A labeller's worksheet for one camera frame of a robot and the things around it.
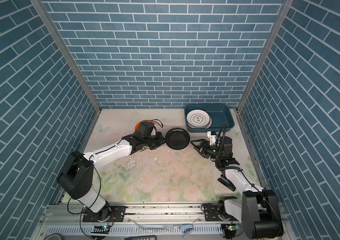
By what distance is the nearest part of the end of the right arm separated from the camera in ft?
2.42

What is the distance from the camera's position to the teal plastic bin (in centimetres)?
108

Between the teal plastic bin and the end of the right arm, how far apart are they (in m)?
0.31
